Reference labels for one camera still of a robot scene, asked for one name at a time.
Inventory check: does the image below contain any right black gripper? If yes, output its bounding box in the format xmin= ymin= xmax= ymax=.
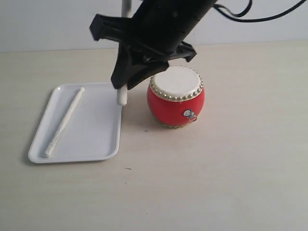
xmin=89 ymin=0 xmax=197 ymax=90

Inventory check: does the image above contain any white wooden drumstick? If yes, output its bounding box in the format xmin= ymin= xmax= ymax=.
xmin=117 ymin=0 xmax=132 ymax=106
xmin=45 ymin=87 xmax=85 ymax=158

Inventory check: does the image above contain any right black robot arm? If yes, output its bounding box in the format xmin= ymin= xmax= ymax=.
xmin=90 ymin=0 xmax=216 ymax=90

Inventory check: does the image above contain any small red drum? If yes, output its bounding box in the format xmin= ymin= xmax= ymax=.
xmin=147 ymin=65 xmax=205 ymax=128

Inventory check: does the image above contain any white rectangular plastic tray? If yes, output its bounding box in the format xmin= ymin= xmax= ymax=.
xmin=28 ymin=83 xmax=122 ymax=164

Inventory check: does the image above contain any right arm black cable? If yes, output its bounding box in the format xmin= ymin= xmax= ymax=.
xmin=213 ymin=0 xmax=308 ymax=23

